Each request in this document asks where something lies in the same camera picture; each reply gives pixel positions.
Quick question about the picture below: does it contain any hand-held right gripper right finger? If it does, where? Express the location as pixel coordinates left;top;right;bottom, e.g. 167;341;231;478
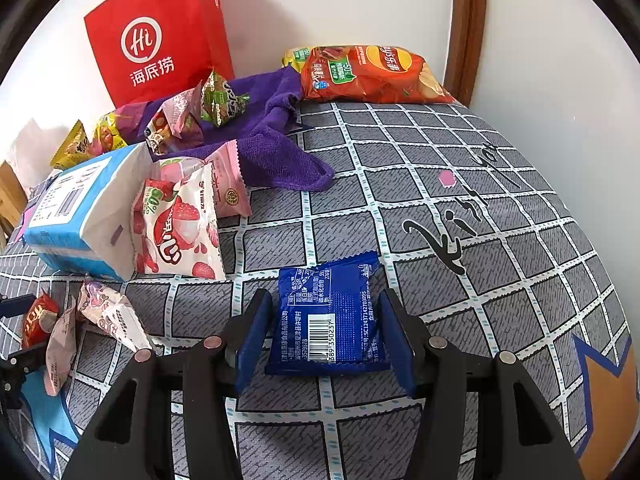
377;289;583;480

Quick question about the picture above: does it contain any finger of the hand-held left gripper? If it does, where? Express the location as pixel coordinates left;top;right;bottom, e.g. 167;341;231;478
0;294;33;317
7;342;48;376

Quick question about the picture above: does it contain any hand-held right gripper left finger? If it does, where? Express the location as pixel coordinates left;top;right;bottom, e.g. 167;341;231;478
62;289;274;480

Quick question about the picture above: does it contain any pale pink snack packet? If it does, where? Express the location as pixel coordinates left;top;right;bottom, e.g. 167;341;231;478
45;305;78;397

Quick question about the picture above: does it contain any blue snack packet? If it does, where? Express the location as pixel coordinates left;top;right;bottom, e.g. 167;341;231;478
265;251;392;376

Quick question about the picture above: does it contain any white purple swirl snack packet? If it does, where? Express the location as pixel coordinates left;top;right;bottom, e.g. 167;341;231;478
77;280;153;353

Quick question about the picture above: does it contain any white red fruit snack packet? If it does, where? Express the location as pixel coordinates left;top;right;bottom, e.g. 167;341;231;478
131;162;228;281

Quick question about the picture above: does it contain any pink peach snack packet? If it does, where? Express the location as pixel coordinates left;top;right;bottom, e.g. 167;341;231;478
152;141;252;218

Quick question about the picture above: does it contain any pink cartoon snack bag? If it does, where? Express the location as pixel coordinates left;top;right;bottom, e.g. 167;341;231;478
145;87;206;156

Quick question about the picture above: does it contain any green snack packet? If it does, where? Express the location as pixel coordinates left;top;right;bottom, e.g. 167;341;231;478
200;67;251;127

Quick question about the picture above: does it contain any blue paper star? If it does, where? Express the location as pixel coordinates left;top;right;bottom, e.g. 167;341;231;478
10;385;83;480

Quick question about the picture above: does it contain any grey checked bedsheet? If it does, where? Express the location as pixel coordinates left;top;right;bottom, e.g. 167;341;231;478
0;95;631;480

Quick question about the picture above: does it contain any blue white tissue pack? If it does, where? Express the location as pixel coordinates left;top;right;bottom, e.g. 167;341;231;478
22;142;156;282

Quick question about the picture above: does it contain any purple cloth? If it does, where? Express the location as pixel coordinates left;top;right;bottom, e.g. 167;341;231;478
117;67;335;192

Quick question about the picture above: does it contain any orange paper star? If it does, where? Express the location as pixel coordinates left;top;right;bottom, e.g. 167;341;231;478
572;332;628;461

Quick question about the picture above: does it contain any orange chips bag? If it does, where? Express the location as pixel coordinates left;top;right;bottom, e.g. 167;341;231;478
300;45;458;106

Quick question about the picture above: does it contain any yellow chips bag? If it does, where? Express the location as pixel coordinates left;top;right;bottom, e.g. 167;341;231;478
281;47;313;68

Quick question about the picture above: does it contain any red paper bag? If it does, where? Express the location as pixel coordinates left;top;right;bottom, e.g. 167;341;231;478
83;0;236;109

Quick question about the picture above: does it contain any brown wooden door frame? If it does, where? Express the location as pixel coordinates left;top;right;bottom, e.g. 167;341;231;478
445;0;488;106

